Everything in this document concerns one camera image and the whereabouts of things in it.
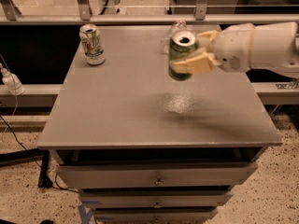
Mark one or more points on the metal railing bar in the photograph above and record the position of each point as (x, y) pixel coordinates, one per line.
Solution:
(153, 19)

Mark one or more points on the middle grey drawer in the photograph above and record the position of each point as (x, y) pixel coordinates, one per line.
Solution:
(156, 199)

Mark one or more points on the top grey drawer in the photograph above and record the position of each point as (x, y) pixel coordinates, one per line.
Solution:
(156, 175)

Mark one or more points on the black metal stand leg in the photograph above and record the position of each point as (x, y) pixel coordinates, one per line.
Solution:
(40, 157)

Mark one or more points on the grey drawer cabinet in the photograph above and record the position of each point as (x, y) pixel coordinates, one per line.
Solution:
(129, 111)

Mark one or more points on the clear plastic water bottle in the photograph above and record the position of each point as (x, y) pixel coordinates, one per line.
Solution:
(165, 41)

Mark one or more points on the green soda can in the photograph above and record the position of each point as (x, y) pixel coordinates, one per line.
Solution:
(182, 43)

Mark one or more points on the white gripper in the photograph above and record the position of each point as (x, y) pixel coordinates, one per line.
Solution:
(233, 48)

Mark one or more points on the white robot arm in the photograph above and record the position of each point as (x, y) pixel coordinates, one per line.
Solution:
(273, 47)

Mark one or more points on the grey drawer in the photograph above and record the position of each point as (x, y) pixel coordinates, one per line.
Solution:
(156, 199)
(156, 175)
(155, 215)

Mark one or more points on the white 7up can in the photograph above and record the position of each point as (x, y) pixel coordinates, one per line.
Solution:
(92, 44)

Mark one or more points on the bottom grey drawer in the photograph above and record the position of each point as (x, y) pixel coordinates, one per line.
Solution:
(155, 215)

